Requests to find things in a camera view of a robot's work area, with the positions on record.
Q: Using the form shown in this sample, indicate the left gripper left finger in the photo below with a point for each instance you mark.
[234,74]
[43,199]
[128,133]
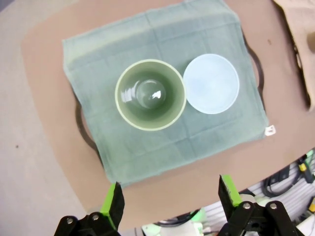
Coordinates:
[110,209]

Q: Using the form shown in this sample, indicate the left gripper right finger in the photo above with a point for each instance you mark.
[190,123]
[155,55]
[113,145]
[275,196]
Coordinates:
[231,196]

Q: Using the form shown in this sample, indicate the green cloth mat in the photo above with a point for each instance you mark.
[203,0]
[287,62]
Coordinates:
[160,152]

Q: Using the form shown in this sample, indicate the tall light green cup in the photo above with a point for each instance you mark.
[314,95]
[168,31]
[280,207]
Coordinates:
[128,108]

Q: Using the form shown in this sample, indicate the light blue bowl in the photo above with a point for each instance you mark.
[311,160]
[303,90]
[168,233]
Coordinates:
[211,83]

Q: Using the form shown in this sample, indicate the beige cloth mat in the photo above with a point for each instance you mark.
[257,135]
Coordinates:
[302,24]

